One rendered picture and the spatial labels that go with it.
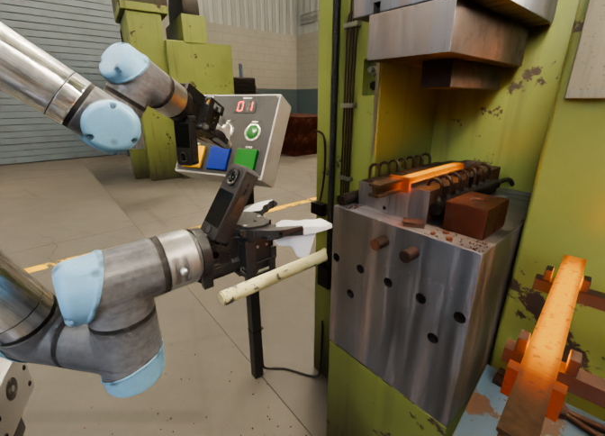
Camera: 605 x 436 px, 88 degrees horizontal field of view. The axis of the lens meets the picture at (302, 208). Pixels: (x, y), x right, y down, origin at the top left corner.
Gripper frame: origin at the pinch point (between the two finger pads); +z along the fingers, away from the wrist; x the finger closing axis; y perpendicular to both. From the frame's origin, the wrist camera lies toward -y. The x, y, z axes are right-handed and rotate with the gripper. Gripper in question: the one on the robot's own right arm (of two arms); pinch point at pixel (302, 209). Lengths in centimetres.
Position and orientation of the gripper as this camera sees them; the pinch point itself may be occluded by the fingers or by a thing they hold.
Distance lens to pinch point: 55.5
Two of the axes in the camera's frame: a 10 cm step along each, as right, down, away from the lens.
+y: 0.0, 9.4, 3.3
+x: 6.5, 2.5, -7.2
